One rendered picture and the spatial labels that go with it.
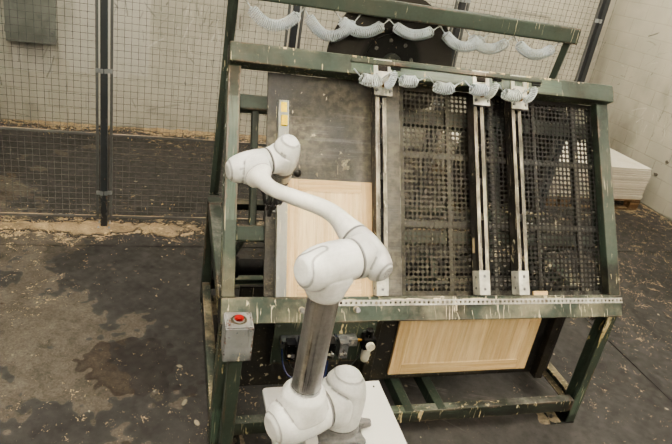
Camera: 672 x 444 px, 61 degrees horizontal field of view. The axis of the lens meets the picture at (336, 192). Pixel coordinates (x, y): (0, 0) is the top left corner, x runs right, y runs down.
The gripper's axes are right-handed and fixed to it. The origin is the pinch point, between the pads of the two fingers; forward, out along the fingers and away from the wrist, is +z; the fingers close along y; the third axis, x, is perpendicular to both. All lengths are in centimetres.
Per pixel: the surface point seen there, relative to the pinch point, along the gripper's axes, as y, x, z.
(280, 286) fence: -11.2, 12.5, 42.0
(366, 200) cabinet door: -55, -24, 21
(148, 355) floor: 46, -9, 158
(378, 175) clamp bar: -59, -32, 10
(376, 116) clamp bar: -59, -57, -6
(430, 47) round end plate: -109, -125, -5
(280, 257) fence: -11.1, 1.1, 35.0
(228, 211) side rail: 13.7, -16.5, 23.7
